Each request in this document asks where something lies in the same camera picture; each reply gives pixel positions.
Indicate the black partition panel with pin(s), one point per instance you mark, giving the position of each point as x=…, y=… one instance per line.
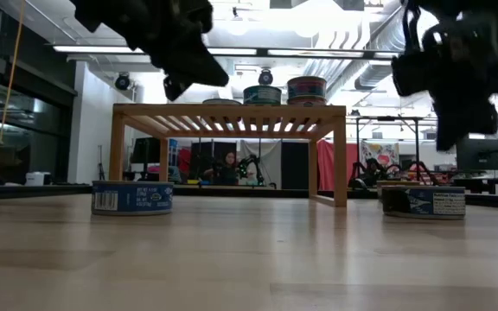
x=294, y=166
x=201, y=149

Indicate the black metal gantry stand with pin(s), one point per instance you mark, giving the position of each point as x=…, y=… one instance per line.
x=416, y=142

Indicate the red label tin can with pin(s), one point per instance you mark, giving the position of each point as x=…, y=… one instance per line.
x=306, y=102
x=306, y=87

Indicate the black monitor on arm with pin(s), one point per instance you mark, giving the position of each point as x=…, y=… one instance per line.
x=482, y=155

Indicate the wooden slatted shelf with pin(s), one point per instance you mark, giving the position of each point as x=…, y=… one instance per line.
x=231, y=110

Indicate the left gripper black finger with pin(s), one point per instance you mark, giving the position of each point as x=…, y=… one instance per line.
x=201, y=69
x=175, y=88

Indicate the silver ventilation duct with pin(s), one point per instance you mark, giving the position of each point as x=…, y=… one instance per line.
x=361, y=65

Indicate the black ceiling spotlight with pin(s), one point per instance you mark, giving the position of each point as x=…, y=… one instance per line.
x=122, y=82
x=265, y=78

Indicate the black aluminium table frame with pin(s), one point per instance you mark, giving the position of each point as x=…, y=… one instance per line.
x=240, y=193

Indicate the white box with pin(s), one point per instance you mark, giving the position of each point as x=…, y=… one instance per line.
x=36, y=178

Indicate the ceiling light bar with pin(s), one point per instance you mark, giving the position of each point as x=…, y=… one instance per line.
x=296, y=52

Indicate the colourful patchwork cloth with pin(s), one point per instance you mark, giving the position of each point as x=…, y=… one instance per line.
x=385, y=151

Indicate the teal label tin can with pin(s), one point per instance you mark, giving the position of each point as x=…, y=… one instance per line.
x=262, y=95

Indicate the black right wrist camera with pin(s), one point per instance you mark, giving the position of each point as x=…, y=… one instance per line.
x=411, y=73

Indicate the black screen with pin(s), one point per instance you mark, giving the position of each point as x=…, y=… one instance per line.
x=146, y=150

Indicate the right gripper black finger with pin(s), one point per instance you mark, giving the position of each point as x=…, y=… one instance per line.
x=456, y=121

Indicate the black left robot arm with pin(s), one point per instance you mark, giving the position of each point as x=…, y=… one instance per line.
x=102, y=13

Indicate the orange and blue label can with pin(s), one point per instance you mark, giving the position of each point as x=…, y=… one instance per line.
x=221, y=102
x=398, y=183

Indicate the blue label tin can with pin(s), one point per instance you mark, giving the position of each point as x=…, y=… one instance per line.
x=132, y=198
x=422, y=203

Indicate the red curtain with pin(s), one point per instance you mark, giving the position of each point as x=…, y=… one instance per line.
x=327, y=166

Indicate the person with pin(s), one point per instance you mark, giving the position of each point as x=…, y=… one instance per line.
x=227, y=168

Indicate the white curtain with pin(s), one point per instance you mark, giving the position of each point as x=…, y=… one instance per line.
x=270, y=155

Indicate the background black robot arm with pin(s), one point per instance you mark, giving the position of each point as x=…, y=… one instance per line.
x=372, y=168
x=426, y=173
x=255, y=166

